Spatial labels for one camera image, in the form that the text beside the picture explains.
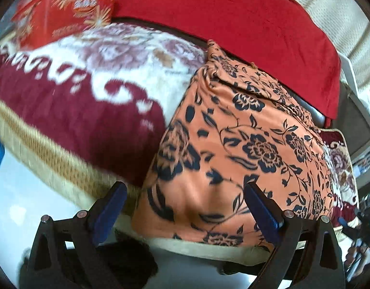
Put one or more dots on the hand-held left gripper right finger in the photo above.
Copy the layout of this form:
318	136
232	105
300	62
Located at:
263	213

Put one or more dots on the red velvet cushion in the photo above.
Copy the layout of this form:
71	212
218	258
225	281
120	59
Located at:
233	21

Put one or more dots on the red gold-printed pillow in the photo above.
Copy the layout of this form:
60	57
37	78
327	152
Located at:
61	9

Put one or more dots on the orange floral garment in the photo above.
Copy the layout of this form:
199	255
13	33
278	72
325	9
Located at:
221	120

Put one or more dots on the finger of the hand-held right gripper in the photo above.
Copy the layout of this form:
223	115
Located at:
347	227

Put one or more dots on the maroon white floral blanket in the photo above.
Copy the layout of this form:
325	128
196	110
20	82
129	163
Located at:
82	102

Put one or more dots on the grey furniture frame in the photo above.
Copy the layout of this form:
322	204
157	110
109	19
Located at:
358	120

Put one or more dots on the dark fuzzy cloth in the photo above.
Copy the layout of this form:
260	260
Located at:
130	259

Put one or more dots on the cream patterned curtain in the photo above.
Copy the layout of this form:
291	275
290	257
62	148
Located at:
332	15

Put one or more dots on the person's right hand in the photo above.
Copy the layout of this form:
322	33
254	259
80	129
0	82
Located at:
350	259

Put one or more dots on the white plastic frame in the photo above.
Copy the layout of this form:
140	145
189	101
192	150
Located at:
350	72

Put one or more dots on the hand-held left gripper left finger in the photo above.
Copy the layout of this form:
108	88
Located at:
111	213

